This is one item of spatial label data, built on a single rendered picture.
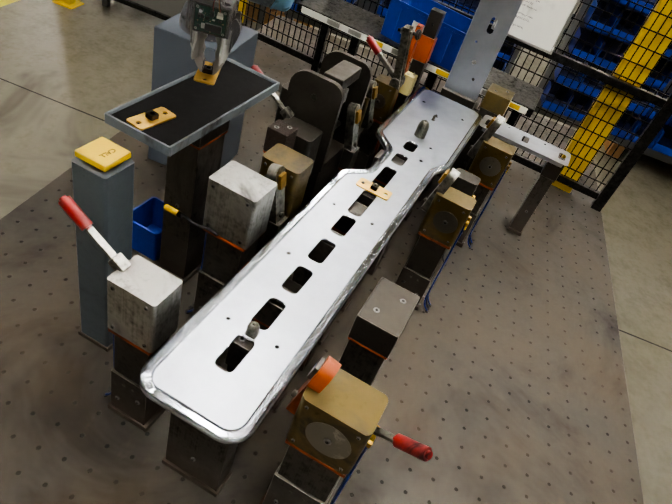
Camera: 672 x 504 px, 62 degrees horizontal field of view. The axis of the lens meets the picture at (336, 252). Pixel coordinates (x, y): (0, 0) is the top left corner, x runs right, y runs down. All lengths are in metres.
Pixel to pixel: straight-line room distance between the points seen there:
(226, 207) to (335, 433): 0.45
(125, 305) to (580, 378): 1.16
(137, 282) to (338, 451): 0.39
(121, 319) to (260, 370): 0.23
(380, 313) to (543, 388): 0.66
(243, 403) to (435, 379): 0.64
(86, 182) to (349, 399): 0.53
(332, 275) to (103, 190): 0.42
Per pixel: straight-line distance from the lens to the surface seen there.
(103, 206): 0.98
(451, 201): 1.29
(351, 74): 1.34
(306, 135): 1.27
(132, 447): 1.15
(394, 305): 1.00
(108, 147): 0.98
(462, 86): 1.95
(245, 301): 0.97
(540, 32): 2.15
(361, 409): 0.81
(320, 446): 0.86
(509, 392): 1.46
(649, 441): 2.75
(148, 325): 0.90
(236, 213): 1.02
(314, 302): 0.99
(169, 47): 1.56
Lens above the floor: 1.72
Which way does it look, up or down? 40 degrees down
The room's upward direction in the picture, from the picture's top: 20 degrees clockwise
